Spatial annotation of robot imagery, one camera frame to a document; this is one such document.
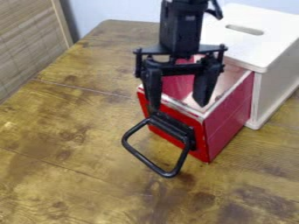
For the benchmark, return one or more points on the white wooden cabinet box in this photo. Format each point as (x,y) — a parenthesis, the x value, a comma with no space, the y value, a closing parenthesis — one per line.
(262,38)

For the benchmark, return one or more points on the red wooden drawer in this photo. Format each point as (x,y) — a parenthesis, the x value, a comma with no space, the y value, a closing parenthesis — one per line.
(218,121)

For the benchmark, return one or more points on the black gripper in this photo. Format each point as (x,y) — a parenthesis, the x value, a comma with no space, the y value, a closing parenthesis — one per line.
(179,41)

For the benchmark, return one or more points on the black metal drawer handle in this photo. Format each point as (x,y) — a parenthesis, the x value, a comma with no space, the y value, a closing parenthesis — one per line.
(160,141)

